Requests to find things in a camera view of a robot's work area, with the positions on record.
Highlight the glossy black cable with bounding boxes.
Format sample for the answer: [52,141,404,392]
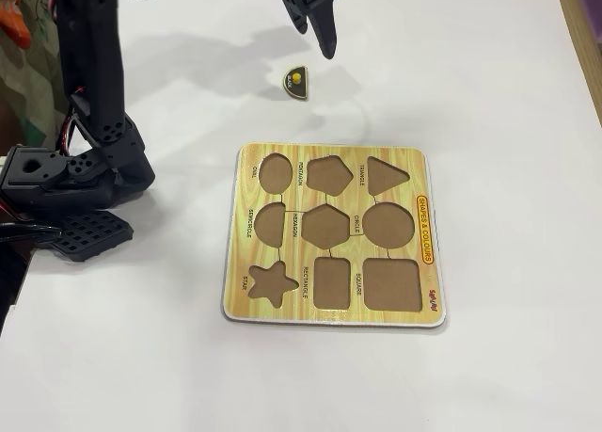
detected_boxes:
[0,220,62,245]

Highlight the black semicircle piece yellow pin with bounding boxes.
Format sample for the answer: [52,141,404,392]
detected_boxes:
[280,64,311,102]

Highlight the dark brown panel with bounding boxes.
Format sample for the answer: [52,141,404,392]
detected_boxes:
[0,241,35,320]

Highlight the wooden shape puzzle board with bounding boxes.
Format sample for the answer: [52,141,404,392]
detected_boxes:
[220,141,448,330]

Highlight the light wooden edge strip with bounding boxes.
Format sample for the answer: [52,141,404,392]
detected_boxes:
[557,0,602,125]

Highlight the red white servo wires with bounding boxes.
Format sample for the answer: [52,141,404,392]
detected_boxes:
[58,87,90,153]

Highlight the black grid table clamp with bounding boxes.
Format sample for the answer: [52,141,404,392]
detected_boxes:
[35,209,135,264]

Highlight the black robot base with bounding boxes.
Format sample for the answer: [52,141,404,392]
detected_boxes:
[0,143,142,215]

